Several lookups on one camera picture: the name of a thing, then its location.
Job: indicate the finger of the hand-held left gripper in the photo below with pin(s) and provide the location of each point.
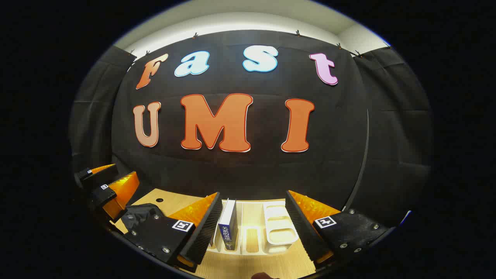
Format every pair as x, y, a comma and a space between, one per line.
95, 176
101, 195

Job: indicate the black backdrop cloth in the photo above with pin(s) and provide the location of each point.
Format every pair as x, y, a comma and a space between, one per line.
252, 166

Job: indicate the white bookshelf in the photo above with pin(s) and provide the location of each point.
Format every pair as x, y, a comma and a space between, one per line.
279, 232

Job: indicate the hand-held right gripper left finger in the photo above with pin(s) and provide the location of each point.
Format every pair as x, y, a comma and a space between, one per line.
203, 232

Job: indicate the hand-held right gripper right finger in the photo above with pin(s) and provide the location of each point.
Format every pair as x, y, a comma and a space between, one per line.
302, 232

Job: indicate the blue cover book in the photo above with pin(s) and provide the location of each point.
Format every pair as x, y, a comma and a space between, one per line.
228, 228

